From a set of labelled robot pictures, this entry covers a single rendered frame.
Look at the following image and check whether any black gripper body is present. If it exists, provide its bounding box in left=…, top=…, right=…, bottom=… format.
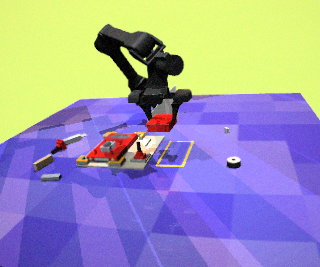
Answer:
left=127, top=73, right=192, bottom=104

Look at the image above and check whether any tan wooden block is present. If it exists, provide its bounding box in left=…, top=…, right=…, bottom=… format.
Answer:
left=34, top=155, right=53, bottom=171

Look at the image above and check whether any black toy tyre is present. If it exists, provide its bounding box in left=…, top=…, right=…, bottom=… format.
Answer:
left=227, top=156, right=241, bottom=169

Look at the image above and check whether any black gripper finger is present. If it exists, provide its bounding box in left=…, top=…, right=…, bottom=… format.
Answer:
left=135, top=103, right=152, bottom=121
left=171, top=101, right=183, bottom=124

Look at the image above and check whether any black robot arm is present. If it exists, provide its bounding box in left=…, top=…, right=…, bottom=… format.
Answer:
left=94, top=24, right=184, bottom=111

